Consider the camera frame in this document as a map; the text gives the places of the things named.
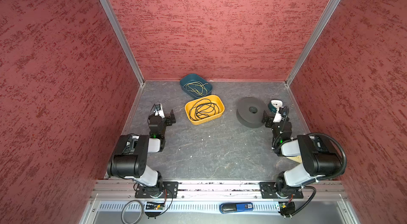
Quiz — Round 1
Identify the yellow-green cable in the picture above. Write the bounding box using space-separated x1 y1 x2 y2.
184 80 209 96

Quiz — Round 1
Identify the teal plastic tray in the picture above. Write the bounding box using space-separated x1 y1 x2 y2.
180 74 213 99

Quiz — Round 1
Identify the beige calculator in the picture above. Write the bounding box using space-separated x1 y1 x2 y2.
287 156 303 164

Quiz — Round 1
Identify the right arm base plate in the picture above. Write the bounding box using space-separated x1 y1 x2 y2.
259 182 304 200

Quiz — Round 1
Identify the grey coiled cable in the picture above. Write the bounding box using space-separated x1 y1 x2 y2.
121 200 144 224

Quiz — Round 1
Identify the black cable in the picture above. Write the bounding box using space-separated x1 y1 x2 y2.
189 98 222 121

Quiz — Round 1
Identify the left corner aluminium profile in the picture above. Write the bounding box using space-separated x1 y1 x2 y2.
99 0 145 87

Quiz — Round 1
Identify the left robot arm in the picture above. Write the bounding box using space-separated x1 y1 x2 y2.
107 110 176 198

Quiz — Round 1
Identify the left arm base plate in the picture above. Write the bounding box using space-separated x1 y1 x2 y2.
135 181 179 199

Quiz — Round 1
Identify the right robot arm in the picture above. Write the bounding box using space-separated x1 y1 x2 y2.
260 117 347 200

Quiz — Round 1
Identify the teal kitchen scale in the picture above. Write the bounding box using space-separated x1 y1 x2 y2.
268 100 283 114

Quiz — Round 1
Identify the black corrugated conduit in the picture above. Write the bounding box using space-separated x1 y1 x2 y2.
305 133 347 181

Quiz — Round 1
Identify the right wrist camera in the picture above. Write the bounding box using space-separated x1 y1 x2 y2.
273 105 282 123

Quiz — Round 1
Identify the yellow plastic tray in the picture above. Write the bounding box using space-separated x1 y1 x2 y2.
184 95 225 125

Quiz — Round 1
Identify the right corner aluminium profile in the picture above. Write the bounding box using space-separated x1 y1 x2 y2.
285 0 341 88

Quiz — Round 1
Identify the blue black handheld device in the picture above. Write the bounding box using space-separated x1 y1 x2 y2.
219 202 254 214

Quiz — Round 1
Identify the corner aluminium profile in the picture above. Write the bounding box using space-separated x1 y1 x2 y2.
285 0 341 88
99 0 145 87

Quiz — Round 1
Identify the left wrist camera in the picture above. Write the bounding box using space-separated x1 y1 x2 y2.
152 104 165 119

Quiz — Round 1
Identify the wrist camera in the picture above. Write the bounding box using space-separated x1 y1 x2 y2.
273 105 282 123
152 104 165 119

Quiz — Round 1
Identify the aluminium rail frame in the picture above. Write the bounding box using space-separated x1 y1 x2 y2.
90 179 349 202

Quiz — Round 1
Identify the grey cable spool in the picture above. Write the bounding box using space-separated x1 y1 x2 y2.
236 97 268 129

